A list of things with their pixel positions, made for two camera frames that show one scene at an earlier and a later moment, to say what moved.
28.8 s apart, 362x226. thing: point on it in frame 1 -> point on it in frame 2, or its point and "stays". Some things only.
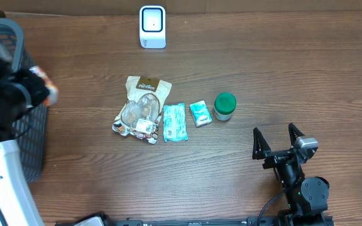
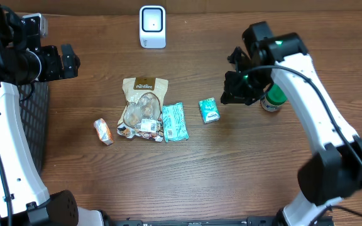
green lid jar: (225, 103) -> (274, 98)
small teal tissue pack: (200, 113) -> (209, 110)
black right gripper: (261, 147) -> (234, 96)
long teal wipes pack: (175, 124) stays
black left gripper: (34, 80) -> (57, 73)
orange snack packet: (52, 98) -> (104, 132)
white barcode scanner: (153, 27) stays
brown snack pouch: (141, 115) stays
